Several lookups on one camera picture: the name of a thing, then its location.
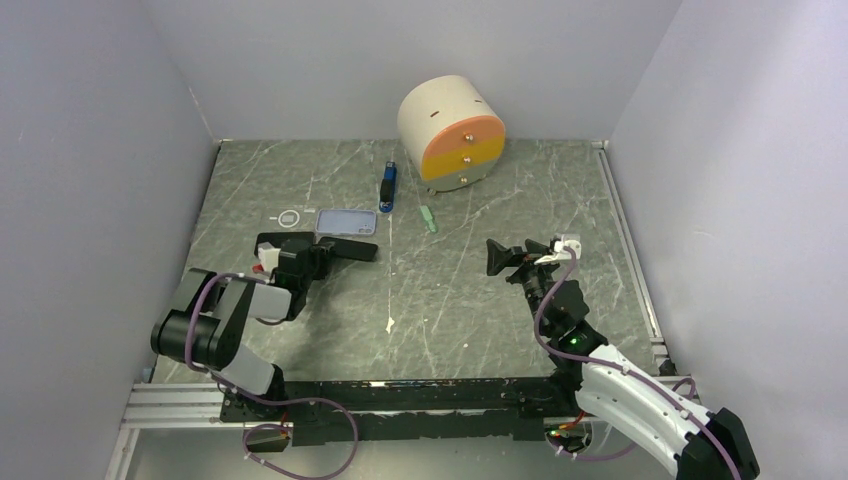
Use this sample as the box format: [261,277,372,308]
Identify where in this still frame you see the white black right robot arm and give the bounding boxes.
[486,238,761,479]

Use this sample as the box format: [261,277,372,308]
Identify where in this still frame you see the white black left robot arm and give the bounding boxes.
[150,234,341,420]

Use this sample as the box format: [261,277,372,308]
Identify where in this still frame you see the blue black stapler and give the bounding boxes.
[378,161,398,213]

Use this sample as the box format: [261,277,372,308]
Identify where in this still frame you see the black base bar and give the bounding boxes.
[219,376,580,446]

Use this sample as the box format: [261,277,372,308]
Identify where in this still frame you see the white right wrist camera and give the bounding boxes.
[534,234,582,265]

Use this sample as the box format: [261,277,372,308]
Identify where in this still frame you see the lilac silicone phone case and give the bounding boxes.
[315,209,377,236]

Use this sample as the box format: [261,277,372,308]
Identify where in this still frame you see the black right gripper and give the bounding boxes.
[486,238,562,333]

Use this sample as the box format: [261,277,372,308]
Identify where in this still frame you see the phone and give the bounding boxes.
[254,231,316,258]
[330,238,378,262]

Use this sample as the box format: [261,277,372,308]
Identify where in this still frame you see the small green plastic tool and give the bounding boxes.
[419,205,438,233]

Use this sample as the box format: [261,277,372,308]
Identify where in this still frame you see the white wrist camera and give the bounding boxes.
[534,234,582,265]
[252,242,280,276]

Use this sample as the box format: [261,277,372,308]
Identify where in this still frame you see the round beige drawer cabinet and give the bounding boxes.
[397,75,506,194]

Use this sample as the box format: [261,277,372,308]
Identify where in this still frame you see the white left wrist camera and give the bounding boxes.
[252,242,280,276]

